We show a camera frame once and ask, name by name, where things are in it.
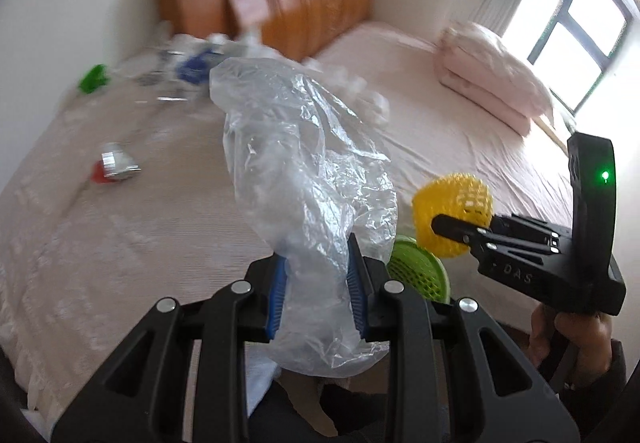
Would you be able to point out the clear plastic bottle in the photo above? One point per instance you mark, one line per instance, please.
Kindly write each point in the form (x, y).
(156, 68)

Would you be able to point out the green plastic wrapper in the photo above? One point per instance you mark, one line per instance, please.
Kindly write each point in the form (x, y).
(96, 78)

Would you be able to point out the person's right hand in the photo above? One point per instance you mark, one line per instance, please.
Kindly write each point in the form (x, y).
(592, 335)

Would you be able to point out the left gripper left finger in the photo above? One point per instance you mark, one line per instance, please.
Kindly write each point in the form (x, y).
(139, 393)

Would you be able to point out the window with dark frame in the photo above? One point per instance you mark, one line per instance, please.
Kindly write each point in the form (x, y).
(572, 44)

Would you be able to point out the clear plastic bag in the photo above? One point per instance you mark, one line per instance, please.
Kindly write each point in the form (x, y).
(308, 174)

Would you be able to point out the white lace table cover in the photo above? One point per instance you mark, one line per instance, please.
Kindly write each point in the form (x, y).
(81, 261)

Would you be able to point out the green plastic waste basket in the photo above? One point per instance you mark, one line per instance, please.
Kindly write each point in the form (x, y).
(420, 269)

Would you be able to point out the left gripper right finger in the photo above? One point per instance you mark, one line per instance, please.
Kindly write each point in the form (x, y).
(455, 375)

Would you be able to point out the red foil snack wrapper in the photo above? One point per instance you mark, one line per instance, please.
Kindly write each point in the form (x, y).
(114, 165)

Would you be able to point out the pink bed with sheet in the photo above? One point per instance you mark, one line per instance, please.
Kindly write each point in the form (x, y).
(433, 132)

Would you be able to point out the yellow spiky ball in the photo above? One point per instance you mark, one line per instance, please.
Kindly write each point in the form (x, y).
(460, 196)

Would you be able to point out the blue white crumpled bag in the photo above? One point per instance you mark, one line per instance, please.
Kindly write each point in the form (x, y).
(195, 70)

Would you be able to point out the white crumpled paper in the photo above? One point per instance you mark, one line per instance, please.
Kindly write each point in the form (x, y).
(353, 90)

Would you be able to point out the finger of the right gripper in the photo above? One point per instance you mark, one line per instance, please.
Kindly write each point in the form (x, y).
(463, 232)

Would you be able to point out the folded pink quilt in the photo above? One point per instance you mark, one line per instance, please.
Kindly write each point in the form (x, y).
(473, 61)

